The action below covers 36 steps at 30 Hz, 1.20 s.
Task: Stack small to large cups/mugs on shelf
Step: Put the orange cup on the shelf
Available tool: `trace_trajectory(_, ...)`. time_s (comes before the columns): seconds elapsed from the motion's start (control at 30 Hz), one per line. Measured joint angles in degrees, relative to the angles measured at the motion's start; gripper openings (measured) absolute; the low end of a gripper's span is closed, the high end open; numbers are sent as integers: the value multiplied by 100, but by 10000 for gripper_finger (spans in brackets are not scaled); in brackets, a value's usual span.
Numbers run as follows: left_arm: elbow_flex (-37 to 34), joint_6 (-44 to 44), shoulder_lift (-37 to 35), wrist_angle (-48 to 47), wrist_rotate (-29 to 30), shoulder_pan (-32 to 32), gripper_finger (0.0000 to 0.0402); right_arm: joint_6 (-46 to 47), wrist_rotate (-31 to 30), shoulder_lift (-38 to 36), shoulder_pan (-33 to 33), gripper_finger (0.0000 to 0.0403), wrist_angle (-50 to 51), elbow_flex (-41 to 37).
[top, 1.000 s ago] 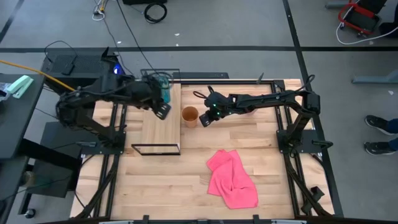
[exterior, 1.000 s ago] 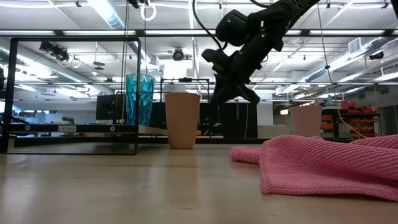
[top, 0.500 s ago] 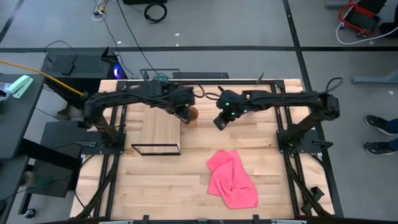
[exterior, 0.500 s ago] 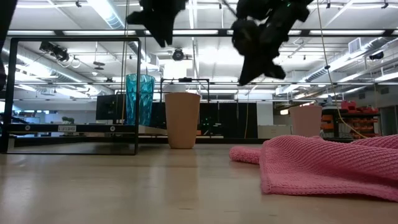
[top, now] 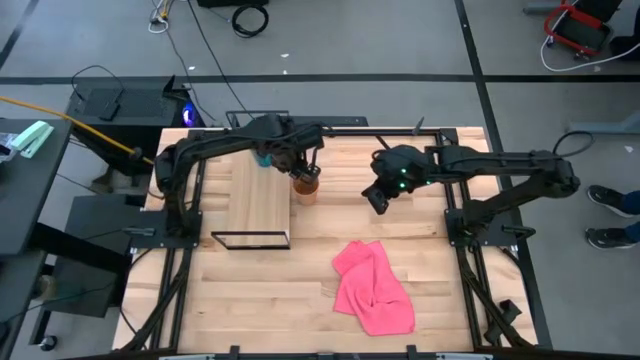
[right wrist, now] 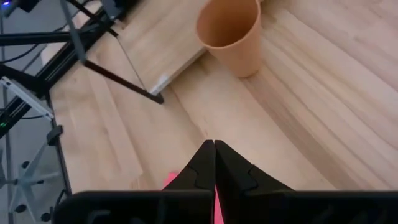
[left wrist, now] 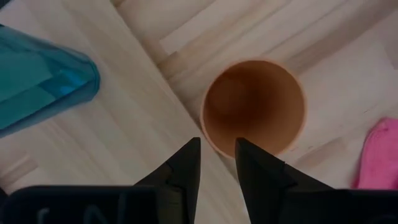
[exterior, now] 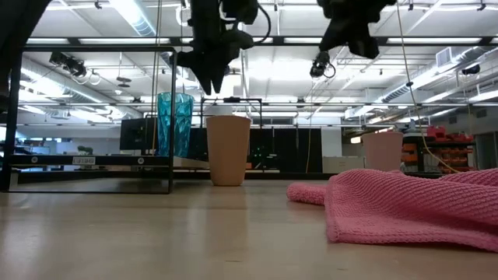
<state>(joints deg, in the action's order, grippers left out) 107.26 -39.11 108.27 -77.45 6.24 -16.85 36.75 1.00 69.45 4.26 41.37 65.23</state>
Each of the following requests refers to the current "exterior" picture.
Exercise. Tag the silver ventilation duct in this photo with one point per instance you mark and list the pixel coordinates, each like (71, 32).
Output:
(136, 19)

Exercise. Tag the black computer monitor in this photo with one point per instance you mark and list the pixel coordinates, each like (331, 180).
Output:
(138, 134)

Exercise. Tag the black hanging camera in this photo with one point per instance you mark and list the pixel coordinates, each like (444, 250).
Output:
(320, 65)

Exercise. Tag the small green plant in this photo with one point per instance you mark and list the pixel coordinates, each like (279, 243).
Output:
(85, 150)

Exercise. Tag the white cardboard box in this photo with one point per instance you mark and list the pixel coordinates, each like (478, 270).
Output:
(342, 164)

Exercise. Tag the black ceiling camera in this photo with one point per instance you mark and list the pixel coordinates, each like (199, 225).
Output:
(68, 64)

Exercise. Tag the rack with red bins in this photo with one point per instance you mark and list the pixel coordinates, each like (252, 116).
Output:
(447, 153)

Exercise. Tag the teal faceted plastic cup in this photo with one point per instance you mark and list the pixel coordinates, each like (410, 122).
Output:
(175, 124)

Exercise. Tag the black aluminium rig frame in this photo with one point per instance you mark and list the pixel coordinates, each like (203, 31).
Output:
(272, 176)

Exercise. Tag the peach plastic cup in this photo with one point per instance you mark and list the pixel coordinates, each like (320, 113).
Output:
(228, 151)

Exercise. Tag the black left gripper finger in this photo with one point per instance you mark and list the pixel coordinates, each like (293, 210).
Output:
(218, 78)
(205, 79)

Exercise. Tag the pink knitted cloth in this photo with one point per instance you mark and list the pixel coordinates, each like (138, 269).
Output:
(408, 210)

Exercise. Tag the black frame wooden board shelf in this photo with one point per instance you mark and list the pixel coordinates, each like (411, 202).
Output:
(116, 160)

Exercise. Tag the pink plastic cup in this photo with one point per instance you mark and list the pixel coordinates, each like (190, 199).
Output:
(383, 151)

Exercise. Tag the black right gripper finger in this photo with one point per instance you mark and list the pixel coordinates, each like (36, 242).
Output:
(332, 39)
(367, 46)

